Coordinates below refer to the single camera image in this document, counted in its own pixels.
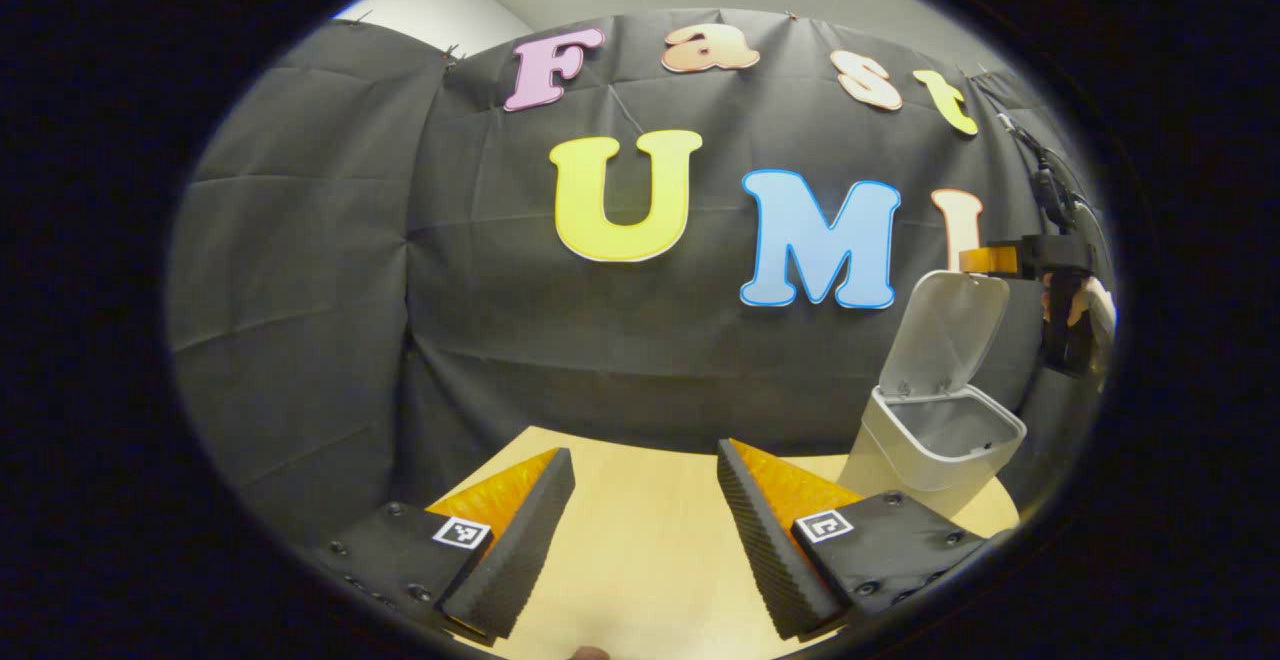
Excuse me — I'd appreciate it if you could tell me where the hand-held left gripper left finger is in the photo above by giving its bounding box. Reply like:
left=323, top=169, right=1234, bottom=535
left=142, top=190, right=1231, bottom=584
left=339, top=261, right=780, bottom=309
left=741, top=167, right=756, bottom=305
left=310, top=448, right=578, bottom=646

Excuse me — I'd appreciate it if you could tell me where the white desktop garbage bin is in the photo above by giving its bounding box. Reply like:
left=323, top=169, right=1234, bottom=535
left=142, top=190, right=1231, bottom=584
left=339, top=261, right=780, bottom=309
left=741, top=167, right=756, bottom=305
left=858, top=268, right=1028, bottom=493

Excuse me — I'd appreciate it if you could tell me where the black backdrop cloth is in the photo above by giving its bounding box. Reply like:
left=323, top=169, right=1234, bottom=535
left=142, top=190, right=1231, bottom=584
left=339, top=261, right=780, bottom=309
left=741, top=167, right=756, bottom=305
left=165, top=8, right=1111, bottom=541

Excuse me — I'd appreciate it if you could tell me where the wooden desktop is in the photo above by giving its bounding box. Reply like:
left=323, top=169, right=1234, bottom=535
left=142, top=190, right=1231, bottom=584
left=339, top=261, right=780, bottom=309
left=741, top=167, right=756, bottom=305
left=425, top=426, right=1021, bottom=660

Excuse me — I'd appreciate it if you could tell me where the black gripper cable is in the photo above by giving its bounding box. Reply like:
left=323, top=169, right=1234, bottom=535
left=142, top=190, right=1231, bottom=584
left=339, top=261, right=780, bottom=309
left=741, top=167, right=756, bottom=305
left=975, top=80, right=1086, bottom=231

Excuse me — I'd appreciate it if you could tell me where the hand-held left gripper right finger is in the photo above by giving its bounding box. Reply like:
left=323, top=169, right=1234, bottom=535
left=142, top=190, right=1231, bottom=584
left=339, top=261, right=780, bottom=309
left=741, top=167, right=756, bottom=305
left=716, top=438, right=1001, bottom=641

